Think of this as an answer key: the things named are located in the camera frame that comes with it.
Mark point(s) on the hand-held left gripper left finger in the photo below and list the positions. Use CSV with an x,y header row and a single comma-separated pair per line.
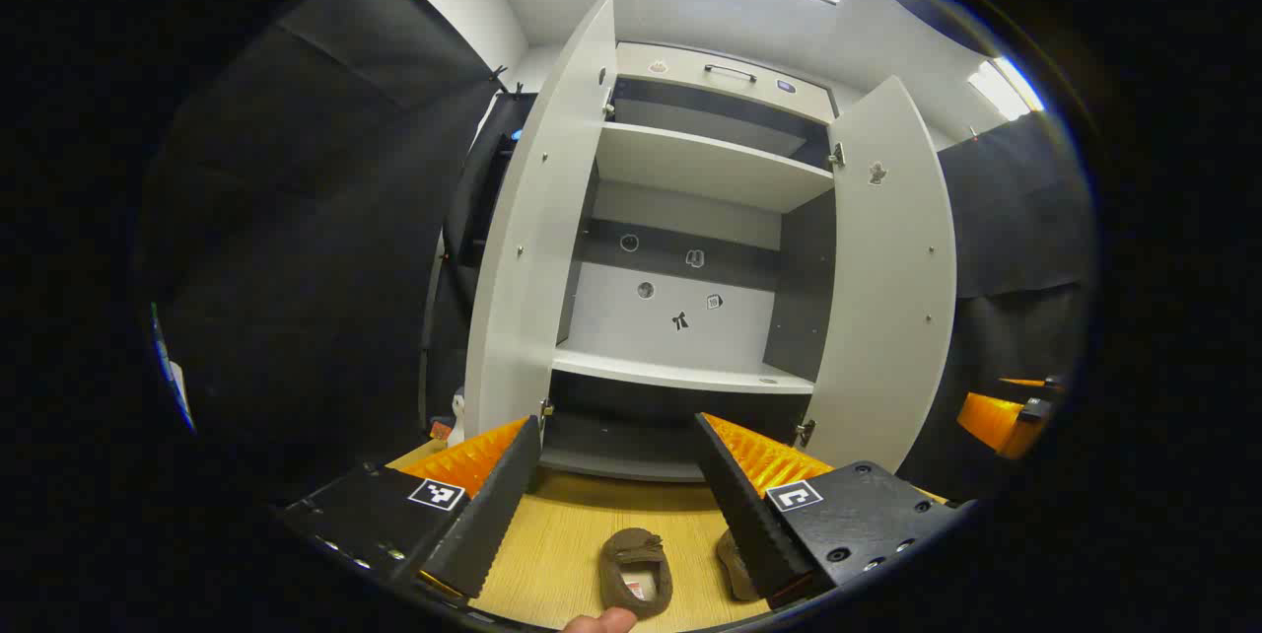
x,y
488,520

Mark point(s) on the white shoe cabinet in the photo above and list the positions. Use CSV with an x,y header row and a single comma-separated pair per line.
x,y
680,165

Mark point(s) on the white cabinet drawer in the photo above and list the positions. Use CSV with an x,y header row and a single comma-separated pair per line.
x,y
680,81

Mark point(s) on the black backdrop cloth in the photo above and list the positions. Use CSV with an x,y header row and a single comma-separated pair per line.
x,y
296,219
1025,209

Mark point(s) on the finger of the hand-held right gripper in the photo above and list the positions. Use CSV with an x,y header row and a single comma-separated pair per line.
x,y
1040,383
1001,421

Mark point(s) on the brown fuzzy shoe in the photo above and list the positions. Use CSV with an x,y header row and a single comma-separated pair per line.
x,y
631,554
737,564

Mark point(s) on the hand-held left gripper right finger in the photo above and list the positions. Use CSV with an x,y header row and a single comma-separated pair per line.
x,y
749,515

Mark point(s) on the small toy figure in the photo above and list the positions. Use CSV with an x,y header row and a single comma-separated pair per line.
x,y
457,413

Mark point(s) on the black device with blue light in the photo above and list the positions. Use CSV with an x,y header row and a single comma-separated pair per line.
x,y
488,179

